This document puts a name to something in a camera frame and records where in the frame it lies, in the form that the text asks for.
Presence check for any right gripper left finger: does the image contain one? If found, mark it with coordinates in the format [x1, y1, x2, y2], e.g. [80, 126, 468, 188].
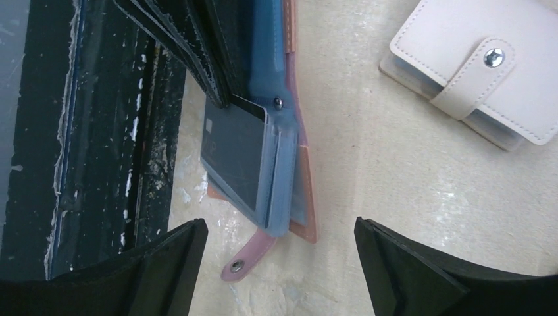
[1, 219, 208, 315]

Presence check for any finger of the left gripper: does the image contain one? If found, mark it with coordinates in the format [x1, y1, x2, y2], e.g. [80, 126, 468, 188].
[115, 1, 232, 109]
[192, 0, 253, 98]

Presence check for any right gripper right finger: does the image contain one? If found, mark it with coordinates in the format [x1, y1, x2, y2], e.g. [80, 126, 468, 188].
[354, 217, 557, 315]

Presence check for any brown card holder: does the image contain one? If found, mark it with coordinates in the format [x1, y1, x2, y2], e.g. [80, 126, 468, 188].
[200, 1, 318, 282]

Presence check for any cream card holder with snap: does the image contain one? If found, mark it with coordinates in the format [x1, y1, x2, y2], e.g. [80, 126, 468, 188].
[380, 1, 557, 151]

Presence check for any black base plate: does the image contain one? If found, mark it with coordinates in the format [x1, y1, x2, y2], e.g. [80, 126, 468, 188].
[1, 1, 186, 282]

